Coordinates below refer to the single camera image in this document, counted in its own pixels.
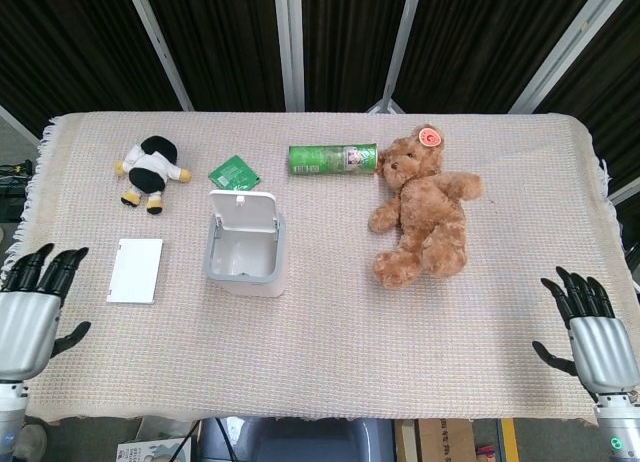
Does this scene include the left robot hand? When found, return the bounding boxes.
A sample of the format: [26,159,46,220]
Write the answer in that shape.
[0,242,93,382]

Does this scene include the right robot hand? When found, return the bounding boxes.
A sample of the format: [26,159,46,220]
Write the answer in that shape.
[532,266,640,397]

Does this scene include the white open-lid bin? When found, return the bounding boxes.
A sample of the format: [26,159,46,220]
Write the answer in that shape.
[202,211,289,299]

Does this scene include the white plastic hinged lid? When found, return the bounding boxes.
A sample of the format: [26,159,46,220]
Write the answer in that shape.
[207,189,279,242]

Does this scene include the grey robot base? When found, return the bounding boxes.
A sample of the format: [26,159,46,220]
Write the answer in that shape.
[199,416,396,462]

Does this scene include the green chips can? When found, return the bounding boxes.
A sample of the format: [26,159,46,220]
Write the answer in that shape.
[288,142,381,177]

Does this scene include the white flat plastic panel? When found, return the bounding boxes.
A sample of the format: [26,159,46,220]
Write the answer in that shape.
[105,238,165,305]

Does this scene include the printed book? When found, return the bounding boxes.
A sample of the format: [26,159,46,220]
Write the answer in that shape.
[117,435,194,462]

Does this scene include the brown cardboard box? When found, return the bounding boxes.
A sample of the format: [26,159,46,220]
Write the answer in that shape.
[394,419,476,462]

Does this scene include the black white penguin plush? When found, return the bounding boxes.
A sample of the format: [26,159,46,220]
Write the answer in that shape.
[114,135,193,217]

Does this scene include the brown teddy bear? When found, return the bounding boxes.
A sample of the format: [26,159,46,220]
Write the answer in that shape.
[368,124,485,289]

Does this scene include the green snack packet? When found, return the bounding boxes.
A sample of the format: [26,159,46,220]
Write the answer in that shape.
[207,154,263,191]

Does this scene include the beige woven tablecloth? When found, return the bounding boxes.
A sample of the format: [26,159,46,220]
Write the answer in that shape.
[2,111,626,426]

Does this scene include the white metal frame post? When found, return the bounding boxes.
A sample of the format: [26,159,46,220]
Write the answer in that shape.
[379,0,426,114]
[273,0,306,112]
[0,104,41,146]
[123,0,195,112]
[508,0,640,114]

